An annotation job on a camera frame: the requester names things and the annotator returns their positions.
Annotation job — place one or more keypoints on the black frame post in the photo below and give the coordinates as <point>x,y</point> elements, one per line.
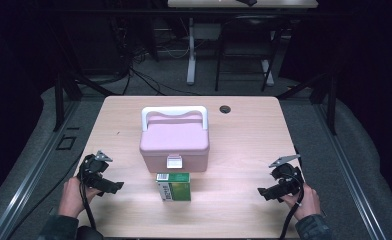
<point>59,100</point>
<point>332,103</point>

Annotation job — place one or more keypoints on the metal floor rail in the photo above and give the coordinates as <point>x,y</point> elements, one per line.
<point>34,166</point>
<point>347,166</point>

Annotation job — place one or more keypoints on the black chair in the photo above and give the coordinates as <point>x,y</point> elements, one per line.
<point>247,43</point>

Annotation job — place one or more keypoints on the white background desk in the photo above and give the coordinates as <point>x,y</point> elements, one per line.
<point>191,50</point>

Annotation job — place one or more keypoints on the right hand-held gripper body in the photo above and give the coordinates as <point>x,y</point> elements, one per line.
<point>289,178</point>

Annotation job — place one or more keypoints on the dark object on background desk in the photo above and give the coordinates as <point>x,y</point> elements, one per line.
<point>247,2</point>

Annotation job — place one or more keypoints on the person's right hand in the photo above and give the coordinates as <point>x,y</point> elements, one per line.
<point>307,205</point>

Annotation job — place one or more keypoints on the black table grommet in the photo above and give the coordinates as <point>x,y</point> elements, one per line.
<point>225,109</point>

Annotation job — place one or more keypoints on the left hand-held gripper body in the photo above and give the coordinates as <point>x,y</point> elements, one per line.
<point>92,168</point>

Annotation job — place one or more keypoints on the green carton box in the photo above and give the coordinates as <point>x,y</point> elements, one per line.
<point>175,188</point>

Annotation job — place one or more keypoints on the person's left hand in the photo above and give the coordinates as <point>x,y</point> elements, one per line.
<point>71,200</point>

